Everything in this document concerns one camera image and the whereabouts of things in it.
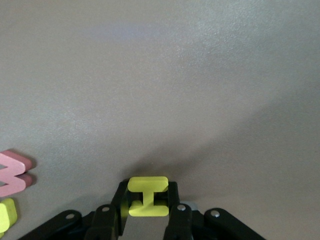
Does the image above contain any pink lowercase letter w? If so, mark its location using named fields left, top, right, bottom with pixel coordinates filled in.
left=0, top=149, right=37, bottom=198

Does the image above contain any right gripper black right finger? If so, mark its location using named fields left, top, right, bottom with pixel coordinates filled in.
left=162, top=181, right=198, bottom=240

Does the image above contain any yellow lowercase letter h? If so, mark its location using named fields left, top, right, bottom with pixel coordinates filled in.
left=0, top=197, right=18, bottom=235

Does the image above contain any yellow uppercase letter H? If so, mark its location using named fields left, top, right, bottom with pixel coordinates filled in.
left=127, top=176, right=170, bottom=217

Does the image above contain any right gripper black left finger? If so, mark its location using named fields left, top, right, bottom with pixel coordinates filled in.
left=84, top=180, right=131, bottom=240

